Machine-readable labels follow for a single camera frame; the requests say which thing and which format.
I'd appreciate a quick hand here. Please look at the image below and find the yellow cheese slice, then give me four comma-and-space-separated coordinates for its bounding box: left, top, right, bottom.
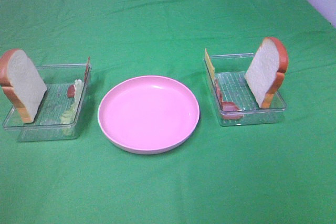
204, 48, 215, 82

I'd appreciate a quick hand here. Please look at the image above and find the green lettuce leaf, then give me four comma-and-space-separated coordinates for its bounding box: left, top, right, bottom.
60, 79, 84, 124

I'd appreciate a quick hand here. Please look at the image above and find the left clear plastic container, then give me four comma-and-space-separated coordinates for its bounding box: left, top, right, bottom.
2, 63, 92, 142

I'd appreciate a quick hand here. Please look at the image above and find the right clear plastic container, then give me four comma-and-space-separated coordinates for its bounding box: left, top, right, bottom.
204, 53, 286, 126

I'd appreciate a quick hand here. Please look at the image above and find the pink round plate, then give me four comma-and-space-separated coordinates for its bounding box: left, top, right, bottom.
98, 76, 200, 154

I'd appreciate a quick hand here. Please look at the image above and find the toast bread slice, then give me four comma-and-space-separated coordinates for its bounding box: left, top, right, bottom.
1, 48, 47, 123
244, 37, 289, 109

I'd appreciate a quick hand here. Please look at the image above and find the clear plastic container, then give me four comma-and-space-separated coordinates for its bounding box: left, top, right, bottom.
2, 63, 92, 142
204, 53, 286, 126

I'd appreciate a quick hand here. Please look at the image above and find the green tablecloth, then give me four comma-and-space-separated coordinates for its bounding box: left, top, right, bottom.
1, 0, 335, 223

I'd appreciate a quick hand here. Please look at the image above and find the bacon strip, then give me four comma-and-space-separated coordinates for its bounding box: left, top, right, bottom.
215, 79, 243, 120
67, 57, 90, 98

